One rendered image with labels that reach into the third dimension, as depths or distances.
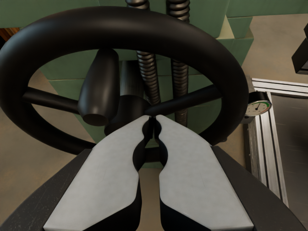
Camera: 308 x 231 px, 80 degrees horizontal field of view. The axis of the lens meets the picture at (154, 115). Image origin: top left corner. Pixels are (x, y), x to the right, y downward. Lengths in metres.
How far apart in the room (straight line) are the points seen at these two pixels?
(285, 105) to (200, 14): 0.98
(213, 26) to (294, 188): 0.82
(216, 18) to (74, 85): 0.35
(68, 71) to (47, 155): 0.88
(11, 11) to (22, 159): 1.05
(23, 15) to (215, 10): 0.30
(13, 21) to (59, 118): 1.01
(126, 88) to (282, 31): 1.90
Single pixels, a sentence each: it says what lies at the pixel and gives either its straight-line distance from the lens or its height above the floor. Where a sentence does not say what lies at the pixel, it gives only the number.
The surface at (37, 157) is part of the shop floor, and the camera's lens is 1.31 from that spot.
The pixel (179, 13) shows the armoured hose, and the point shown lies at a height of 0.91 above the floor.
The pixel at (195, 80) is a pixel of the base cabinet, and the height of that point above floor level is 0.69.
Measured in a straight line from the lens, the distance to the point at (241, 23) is 0.38.
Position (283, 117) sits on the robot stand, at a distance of 1.12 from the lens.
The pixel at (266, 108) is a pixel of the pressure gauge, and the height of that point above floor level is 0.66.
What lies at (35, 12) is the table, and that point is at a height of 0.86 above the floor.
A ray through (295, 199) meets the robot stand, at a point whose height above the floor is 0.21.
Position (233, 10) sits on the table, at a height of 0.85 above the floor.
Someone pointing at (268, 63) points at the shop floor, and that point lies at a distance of 1.70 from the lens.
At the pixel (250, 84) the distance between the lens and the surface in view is 0.58.
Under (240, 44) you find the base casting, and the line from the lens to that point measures 0.41.
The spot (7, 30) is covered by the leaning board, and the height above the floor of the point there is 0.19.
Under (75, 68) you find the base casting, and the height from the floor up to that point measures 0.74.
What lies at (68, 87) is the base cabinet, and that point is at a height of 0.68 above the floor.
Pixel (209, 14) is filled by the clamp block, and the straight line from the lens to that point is 0.24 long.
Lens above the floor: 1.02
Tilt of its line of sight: 58 degrees down
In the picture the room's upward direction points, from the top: 5 degrees counter-clockwise
